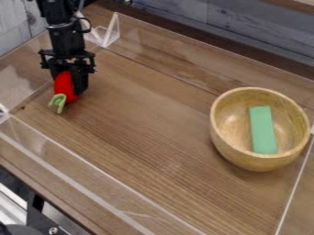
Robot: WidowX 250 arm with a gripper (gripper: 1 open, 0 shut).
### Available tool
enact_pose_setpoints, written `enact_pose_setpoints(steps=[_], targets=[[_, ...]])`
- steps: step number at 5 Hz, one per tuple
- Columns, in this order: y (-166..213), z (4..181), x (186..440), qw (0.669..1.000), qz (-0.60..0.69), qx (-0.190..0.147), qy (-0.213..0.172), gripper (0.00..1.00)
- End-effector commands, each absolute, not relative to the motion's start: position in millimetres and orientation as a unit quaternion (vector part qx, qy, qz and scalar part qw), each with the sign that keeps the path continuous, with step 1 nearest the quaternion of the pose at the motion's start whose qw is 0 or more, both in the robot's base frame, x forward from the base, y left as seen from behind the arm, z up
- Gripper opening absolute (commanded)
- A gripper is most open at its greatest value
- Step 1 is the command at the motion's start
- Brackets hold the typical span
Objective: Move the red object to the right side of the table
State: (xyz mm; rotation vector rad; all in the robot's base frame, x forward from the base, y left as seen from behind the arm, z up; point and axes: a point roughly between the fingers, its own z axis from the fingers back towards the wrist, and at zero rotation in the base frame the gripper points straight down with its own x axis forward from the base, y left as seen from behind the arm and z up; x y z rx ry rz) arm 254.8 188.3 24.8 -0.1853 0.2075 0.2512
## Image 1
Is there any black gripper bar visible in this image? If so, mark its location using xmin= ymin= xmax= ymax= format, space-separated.
xmin=37 ymin=50 xmax=96 ymax=95

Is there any red plush strawberry toy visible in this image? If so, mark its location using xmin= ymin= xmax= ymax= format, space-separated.
xmin=49 ymin=71 xmax=79 ymax=114

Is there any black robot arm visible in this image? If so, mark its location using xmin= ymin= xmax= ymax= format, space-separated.
xmin=36 ymin=0 xmax=96 ymax=95

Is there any green rectangular block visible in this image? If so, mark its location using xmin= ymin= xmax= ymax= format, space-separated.
xmin=248 ymin=106 xmax=276 ymax=154

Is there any wooden bowl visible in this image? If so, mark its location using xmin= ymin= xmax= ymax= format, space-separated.
xmin=208 ymin=87 xmax=310 ymax=172

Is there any clear acrylic corner bracket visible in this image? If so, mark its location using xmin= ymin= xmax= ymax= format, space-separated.
xmin=84 ymin=13 xmax=120 ymax=48

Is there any clear acrylic tray wall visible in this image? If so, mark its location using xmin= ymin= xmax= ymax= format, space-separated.
xmin=0 ymin=14 xmax=314 ymax=235

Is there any black metal table frame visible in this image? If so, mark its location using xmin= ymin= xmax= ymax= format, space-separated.
xmin=25 ymin=193 xmax=71 ymax=235

